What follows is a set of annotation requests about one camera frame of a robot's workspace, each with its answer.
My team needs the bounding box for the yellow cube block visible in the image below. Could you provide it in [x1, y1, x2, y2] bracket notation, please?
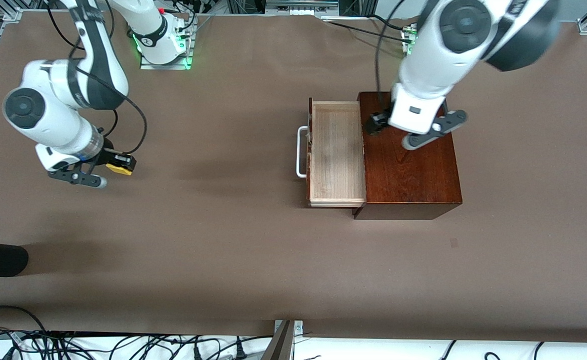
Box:
[105, 162, 134, 177]

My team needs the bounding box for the light wood drawer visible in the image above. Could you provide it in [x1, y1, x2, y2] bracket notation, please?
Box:
[306, 97, 368, 209]

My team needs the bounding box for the white drawer handle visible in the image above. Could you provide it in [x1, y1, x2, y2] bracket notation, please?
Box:
[296, 126, 310, 180]

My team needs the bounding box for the dark brown wooden cabinet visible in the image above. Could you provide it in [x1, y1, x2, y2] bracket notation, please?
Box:
[352, 91, 463, 221]

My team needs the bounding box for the brown paper table cover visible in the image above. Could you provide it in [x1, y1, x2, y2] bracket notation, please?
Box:
[0, 10, 587, 345]

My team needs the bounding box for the grey metal box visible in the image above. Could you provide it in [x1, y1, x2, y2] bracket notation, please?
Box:
[266, 0, 339, 15]

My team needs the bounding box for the silver mounting plate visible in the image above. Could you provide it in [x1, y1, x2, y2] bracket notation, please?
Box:
[273, 320, 304, 343]

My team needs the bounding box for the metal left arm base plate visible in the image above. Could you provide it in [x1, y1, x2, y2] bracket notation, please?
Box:
[401, 25, 420, 57]

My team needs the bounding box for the short black base cable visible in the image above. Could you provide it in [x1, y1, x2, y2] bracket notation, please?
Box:
[371, 14, 407, 32]

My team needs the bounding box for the long black base cable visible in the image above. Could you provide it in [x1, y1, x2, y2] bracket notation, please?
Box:
[323, 20, 405, 41]

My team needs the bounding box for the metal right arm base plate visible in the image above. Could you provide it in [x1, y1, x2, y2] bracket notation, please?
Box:
[140, 15, 195, 71]

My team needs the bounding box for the black arched cable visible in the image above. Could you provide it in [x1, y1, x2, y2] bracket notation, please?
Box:
[0, 305, 49, 335]

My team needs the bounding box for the black cable tangle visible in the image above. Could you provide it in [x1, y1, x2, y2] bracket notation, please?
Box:
[0, 327, 274, 360]

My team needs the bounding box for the grey metal post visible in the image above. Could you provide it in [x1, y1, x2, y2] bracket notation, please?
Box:
[261, 320, 295, 360]

